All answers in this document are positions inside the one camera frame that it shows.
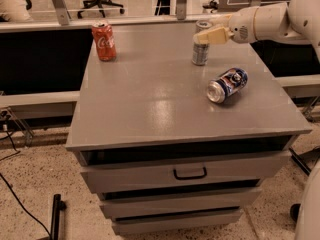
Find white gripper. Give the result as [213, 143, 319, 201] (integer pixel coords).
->
[193, 7, 257, 45]

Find silver blue redbull can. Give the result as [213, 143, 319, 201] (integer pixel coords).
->
[191, 19, 214, 67]

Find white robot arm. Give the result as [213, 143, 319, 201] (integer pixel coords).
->
[193, 0, 320, 240]

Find blue pepsi can lying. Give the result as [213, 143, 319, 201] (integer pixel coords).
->
[207, 68, 248, 104]

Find red coke can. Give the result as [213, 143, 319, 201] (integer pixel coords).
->
[92, 21, 117, 61]

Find black office chair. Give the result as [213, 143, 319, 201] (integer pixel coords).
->
[77, 0, 125, 19]

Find grey drawer cabinet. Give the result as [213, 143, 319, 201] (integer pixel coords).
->
[66, 23, 310, 223]

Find middle grey drawer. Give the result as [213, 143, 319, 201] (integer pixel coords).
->
[100, 187, 262, 219]

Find grey drawer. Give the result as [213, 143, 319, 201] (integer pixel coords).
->
[100, 187, 262, 219]
[112, 209, 242, 235]

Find seated person beige trousers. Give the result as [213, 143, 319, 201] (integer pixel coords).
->
[0, 0, 32, 22]

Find bottom grey drawer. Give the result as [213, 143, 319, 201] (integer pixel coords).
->
[112, 209, 242, 235]

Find metal railing post middle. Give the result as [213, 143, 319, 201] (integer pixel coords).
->
[176, 0, 187, 20]

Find metal railing post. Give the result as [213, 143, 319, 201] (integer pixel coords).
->
[52, 0, 70, 26]
[176, 0, 187, 20]

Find metal railing post left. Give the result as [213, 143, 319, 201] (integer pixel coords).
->
[52, 0, 70, 26]

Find top drawer with handle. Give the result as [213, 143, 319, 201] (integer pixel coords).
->
[81, 151, 290, 193]

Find black stand post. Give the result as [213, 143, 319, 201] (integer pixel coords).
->
[50, 194, 67, 240]

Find black floor cable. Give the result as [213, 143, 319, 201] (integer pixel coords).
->
[0, 130, 52, 237]

